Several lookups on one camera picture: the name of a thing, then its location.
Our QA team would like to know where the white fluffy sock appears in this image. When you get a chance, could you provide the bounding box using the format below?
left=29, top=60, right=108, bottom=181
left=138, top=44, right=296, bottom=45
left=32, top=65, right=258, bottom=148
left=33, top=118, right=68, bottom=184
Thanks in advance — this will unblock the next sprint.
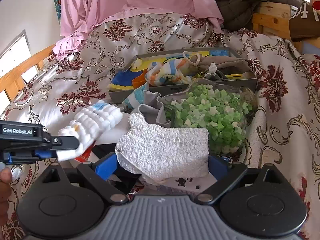
left=56, top=100, right=123, bottom=161

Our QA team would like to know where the white textured sock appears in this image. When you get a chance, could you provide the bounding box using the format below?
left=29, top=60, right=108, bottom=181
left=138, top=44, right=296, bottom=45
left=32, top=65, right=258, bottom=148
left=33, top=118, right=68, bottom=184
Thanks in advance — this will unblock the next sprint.
left=115, top=113, right=209, bottom=185

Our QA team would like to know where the person's left hand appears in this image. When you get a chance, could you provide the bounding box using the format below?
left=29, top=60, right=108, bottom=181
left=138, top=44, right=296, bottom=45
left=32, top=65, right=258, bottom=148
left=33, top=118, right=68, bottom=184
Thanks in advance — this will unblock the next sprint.
left=0, top=168, right=12, bottom=226

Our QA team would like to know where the grey cloth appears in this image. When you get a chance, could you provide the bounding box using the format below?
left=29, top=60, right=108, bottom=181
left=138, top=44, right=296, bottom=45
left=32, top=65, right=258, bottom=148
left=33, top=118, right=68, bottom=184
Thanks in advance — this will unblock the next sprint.
left=131, top=90, right=171, bottom=128

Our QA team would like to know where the window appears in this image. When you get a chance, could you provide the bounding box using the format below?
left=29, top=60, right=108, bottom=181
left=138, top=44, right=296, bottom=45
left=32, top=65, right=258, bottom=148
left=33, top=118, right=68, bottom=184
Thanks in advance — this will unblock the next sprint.
left=0, top=30, right=37, bottom=112

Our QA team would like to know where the striped colourful cloth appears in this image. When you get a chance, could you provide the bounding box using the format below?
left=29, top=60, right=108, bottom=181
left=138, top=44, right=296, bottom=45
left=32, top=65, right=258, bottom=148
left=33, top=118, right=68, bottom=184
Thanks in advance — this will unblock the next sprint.
left=122, top=59, right=194, bottom=109

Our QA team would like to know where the pink draped cloth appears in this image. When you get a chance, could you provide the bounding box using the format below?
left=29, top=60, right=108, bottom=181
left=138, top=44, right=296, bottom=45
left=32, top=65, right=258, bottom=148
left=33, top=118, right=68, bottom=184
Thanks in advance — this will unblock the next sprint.
left=53, top=0, right=223, bottom=61

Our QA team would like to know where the brown printed cloth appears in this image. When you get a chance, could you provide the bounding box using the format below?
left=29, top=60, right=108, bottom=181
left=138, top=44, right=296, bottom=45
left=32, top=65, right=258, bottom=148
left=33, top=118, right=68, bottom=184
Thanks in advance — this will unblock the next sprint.
left=289, top=2, right=320, bottom=41

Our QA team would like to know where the wooden headboard rail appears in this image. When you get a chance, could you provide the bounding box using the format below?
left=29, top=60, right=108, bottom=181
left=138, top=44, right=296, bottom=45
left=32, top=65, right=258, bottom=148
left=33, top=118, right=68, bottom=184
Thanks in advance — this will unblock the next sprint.
left=0, top=44, right=55, bottom=102

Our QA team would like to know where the beige drawstring pouch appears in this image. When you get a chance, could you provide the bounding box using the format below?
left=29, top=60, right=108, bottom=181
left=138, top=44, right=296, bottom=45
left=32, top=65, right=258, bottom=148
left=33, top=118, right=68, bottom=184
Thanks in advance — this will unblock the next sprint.
left=183, top=51, right=254, bottom=78

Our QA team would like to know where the colourful wall poster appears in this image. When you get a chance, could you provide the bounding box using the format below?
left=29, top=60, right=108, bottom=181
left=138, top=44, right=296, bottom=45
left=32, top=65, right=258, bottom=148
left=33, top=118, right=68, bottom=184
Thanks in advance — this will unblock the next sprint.
left=54, top=0, right=61, bottom=23

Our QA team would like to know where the wooden bed frame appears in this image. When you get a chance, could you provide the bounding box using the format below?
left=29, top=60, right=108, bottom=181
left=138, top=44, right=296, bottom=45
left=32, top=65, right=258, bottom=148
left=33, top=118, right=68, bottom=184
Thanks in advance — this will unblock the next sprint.
left=252, top=2, right=297, bottom=41

